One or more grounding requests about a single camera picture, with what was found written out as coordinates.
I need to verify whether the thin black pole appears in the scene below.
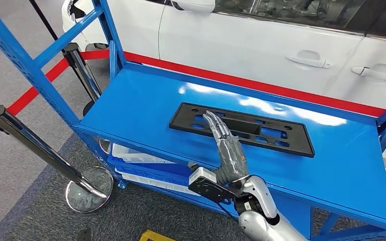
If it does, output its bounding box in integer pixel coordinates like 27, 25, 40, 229
28, 0, 68, 54

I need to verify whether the red barrier belt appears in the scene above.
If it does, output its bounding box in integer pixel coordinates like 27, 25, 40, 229
6, 49, 386, 126

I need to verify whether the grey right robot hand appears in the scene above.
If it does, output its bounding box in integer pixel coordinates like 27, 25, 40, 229
202, 109, 250, 186

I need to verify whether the blue plastic crate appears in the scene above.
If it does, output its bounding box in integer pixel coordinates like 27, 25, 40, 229
108, 154, 194, 187

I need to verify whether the blue metal shelf rack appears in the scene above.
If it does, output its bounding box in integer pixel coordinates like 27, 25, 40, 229
0, 0, 386, 241

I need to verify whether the black robot foot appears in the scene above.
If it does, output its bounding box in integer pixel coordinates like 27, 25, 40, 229
76, 227, 93, 241

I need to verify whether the black plastic frame part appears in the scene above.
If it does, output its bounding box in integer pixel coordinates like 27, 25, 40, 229
169, 102, 316, 158

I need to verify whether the white plastic crate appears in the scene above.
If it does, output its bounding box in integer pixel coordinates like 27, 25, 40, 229
112, 143, 177, 164
115, 168, 201, 197

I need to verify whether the chrome stanchion with black cap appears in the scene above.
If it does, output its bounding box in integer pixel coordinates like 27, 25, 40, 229
62, 42, 103, 117
0, 105, 115, 214

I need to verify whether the yellow floor tape square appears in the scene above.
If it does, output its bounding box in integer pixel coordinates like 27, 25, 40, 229
139, 229, 177, 241

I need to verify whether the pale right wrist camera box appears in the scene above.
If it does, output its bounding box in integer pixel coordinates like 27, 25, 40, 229
187, 162, 244, 205

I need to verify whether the white car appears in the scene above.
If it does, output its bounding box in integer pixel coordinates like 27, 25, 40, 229
61, 0, 386, 180

